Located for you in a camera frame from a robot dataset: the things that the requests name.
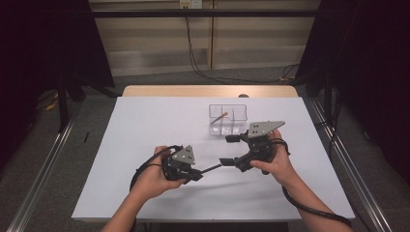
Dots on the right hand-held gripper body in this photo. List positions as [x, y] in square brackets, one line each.
[261, 129]

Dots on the black makeup brush orange ferrule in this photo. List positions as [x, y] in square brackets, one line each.
[224, 113]

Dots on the person's left hand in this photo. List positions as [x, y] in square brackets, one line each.
[153, 183]

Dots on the white wall socket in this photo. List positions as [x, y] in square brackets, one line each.
[190, 3]

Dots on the dark curtain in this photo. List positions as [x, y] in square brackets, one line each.
[370, 64]
[38, 48]

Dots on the clear plastic organizer box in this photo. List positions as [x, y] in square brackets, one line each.
[237, 121]

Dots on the black metal stand post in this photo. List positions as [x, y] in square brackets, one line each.
[63, 106]
[328, 96]

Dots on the black makeup brush silver ferrule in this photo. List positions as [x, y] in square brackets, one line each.
[211, 168]

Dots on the wooden table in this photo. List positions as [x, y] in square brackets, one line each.
[193, 91]

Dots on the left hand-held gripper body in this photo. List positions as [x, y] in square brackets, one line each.
[183, 156]

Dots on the white table cover sheet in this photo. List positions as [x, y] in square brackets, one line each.
[199, 199]

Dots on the dark round table grommet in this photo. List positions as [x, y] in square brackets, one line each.
[243, 95]

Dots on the person's right hand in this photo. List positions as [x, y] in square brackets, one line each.
[280, 164]

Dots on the black horizontal frame bar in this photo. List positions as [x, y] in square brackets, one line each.
[193, 13]

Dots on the aluminium floor rail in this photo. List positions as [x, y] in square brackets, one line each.
[42, 180]
[357, 187]

